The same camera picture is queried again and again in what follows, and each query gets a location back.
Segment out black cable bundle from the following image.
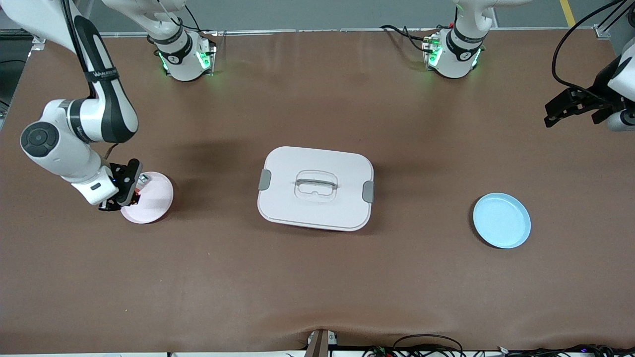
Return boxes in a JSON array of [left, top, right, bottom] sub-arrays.
[[496, 344, 635, 357]]

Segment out brown camera mount post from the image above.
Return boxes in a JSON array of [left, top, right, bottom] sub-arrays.
[[304, 329, 339, 357]]

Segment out brown table mat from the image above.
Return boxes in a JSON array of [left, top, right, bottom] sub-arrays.
[[0, 29, 635, 354]]

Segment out aluminium frame profile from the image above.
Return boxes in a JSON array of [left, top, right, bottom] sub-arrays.
[[593, 0, 635, 40], [30, 27, 67, 53]]

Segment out white lidded storage box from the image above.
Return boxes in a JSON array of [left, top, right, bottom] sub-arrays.
[[257, 146, 375, 232]]

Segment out pink round plate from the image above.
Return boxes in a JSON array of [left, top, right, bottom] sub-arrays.
[[121, 172, 175, 224]]

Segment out light blue round plate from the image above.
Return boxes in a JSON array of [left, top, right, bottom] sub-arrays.
[[472, 192, 532, 249]]

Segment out black looped cable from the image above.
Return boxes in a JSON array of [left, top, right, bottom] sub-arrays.
[[392, 334, 464, 357]]

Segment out black base cable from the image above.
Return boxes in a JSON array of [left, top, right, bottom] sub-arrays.
[[380, 22, 449, 55]]

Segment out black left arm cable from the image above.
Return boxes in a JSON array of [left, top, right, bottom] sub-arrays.
[[552, 0, 627, 96]]

